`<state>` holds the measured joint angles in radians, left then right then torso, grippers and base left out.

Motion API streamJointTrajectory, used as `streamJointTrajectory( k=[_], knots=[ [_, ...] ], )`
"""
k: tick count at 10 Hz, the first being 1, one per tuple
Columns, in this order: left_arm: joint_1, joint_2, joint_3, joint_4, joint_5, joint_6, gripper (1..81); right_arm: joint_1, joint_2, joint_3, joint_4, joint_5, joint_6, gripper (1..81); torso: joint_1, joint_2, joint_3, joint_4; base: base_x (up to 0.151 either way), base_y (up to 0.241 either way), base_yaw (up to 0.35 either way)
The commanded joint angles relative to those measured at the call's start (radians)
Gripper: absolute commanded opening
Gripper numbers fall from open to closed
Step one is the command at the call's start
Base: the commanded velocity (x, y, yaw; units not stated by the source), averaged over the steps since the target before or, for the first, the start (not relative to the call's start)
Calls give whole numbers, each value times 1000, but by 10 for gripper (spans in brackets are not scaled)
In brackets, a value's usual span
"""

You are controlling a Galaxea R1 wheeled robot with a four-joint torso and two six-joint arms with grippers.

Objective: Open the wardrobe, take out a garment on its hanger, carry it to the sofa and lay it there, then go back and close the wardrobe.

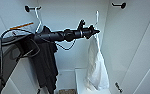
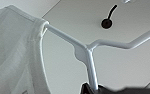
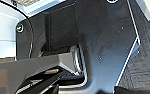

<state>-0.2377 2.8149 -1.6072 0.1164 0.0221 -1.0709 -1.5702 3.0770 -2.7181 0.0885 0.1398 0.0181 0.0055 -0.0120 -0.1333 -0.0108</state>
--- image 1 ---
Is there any white shirt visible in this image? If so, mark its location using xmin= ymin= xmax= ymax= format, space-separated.
xmin=83 ymin=31 xmax=111 ymax=92

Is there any white wardrobe door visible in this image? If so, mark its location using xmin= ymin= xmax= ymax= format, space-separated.
xmin=119 ymin=0 xmax=150 ymax=94

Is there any white wardrobe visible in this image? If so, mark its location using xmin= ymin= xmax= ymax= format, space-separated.
xmin=0 ymin=0 xmax=139 ymax=94

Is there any black wardrobe hook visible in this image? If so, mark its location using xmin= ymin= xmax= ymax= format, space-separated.
xmin=24 ymin=4 xmax=42 ymax=13
xmin=111 ymin=2 xmax=127 ymax=10

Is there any black garment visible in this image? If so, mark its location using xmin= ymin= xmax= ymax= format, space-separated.
xmin=32 ymin=25 xmax=61 ymax=94

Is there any white wardrobe shelf bench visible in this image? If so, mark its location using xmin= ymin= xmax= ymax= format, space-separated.
xmin=74 ymin=68 xmax=112 ymax=94

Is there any orange tag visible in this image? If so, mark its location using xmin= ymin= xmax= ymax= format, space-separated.
xmin=9 ymin=21 xmax=35 ymax=31

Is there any dark wardrobe fitting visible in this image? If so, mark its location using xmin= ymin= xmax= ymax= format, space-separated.
xmin=114 ymin=82 xmax=124 ymax=94

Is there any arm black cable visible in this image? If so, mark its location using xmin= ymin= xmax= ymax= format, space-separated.
xmin=0 ymin=28 xmax=77 ymax=94

